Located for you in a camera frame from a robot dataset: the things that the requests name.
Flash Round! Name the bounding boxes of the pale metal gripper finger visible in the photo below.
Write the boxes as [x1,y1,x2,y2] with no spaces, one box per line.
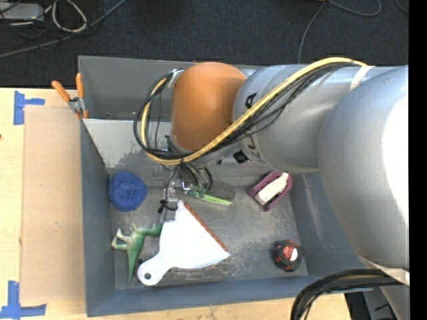
[161,187,170,225]
[169,186,177,223]

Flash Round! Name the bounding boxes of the green-edged shiny metal scoop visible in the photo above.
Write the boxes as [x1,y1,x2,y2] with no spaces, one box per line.
[187,179,237,207]

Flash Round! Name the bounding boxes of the blue scouring pad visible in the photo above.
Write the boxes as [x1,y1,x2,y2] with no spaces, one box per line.
[107,171,148,212]

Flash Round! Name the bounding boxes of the white plastic dustpan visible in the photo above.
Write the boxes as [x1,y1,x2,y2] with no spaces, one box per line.
[137,199,232,287]

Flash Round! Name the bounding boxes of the green toy dinosaur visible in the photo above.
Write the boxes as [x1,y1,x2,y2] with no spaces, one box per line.
[110,222,163,283]

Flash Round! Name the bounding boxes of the grey metal bin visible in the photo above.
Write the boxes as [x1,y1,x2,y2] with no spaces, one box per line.
[77,55,375,318]

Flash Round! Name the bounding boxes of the brown cardboard board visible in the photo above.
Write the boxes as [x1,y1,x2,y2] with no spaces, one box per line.
[19,106,88,309]

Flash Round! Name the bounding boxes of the black and red toy ball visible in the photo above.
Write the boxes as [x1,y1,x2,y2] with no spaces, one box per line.
[272,239,307,273]

